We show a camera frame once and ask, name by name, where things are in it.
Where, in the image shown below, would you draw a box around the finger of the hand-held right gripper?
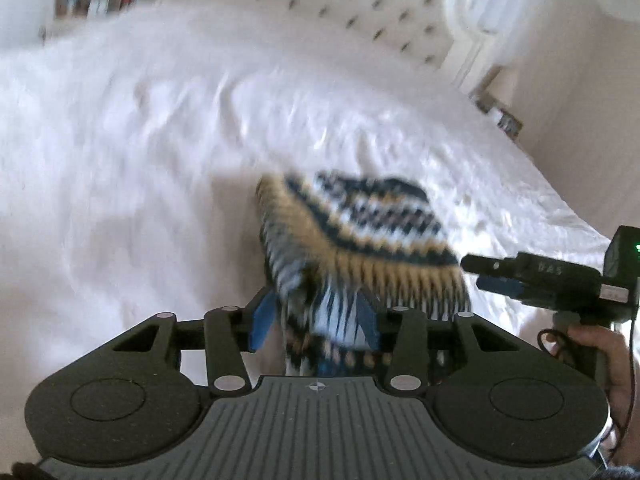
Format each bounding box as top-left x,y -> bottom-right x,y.
460,254 -> 522,278
475,275 -> 527,303

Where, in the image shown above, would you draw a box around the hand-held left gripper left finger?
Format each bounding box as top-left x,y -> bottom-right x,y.
114,287 -> 279,395

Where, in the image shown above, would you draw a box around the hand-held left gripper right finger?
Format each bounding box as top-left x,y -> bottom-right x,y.
361,300 -> 506,394

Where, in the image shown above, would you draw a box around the black cable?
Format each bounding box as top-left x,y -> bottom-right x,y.
537,310 -> 637,453

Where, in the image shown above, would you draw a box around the person's right hand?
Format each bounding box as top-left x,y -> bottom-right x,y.
543,328 -> 636,442

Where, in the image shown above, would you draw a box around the white nightstand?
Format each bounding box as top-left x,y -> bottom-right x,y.
39,5 -> 151,41

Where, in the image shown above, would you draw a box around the cream tufted headboard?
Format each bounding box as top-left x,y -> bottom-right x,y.
160,0 -> 501,92

